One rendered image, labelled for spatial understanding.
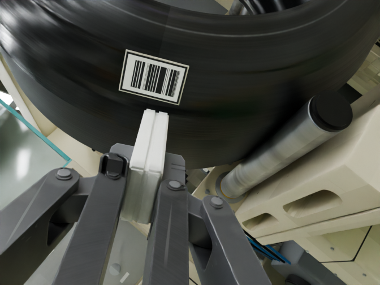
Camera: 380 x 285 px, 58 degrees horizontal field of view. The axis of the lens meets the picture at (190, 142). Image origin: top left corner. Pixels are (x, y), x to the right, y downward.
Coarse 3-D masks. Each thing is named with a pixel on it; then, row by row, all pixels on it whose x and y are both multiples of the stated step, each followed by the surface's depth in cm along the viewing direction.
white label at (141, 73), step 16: (128, 64) 32; (144, 64) 32; (160, 64) 32; (176, 64) 32; (128, 80) 33; (144, 80) 33; (160, 80) 33; (176, 80) 33; (144, 96) 33; (160, 96) 33; (176, 96) 33
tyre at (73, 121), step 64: (0, 0) 33; (64, 0) 32; (128, 0) 32; (256, 0) 73; (320, 0) 37; (64, 64) 33; (192, 64) 32; (256, 64) 34; (320, 64) 37; (64, 128) 49; (128, 128) 39; (192, 128) 37; (256, 128) 40
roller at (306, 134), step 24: (336, 96) 34; (288, 120) 39; (312, 120) 34; (336, 120) 33; (264, 144) 45; (288, 144) 39; (312, 144) 37; (240, 168) 54; (264, 168) 47; (240, 192) 59
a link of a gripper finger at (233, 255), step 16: (208, 208) 14; (224, 208) 14; (208, 224) 13; (224, 224) 13; (224, 240) 12; (240, 240) 12; (192, 256) 14; (208, 256) 14; (224, 256) 12; (240, 256) 12; (256, 256) 12; (208, 272) 13; (224, 272) 12; (240, 272) 11; (256, 272) 11
